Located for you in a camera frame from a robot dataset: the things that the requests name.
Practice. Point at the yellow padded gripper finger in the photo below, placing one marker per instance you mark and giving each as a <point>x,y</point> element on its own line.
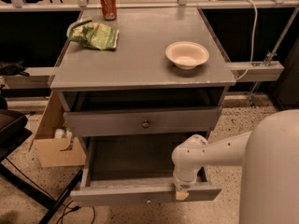
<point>181,194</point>

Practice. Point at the grey drawer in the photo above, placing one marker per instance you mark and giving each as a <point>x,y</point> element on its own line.
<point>135,169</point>
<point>144,121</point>

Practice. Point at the white bottle in box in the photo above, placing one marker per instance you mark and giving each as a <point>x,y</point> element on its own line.
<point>62,133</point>

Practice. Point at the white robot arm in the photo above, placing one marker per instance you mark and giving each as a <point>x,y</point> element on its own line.
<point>269,157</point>

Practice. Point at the green chip bag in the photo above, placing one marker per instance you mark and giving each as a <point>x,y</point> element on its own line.
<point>93,35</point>

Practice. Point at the grey drawer cabinet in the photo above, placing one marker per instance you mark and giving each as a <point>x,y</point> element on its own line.
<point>137,75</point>

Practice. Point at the red soda can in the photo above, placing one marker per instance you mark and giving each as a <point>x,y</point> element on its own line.
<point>109,9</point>

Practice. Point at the cardboard box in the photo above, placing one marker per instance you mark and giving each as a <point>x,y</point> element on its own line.
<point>56,152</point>

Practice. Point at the grey top drawer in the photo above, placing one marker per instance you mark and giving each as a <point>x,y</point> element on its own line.
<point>144,121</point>

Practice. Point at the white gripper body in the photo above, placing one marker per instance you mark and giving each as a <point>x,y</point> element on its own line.
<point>184,184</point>

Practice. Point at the white paper bowl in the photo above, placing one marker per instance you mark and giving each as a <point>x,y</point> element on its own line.
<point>186,55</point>

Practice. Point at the black stand frame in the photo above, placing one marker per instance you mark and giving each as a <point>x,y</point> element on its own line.
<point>15,206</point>

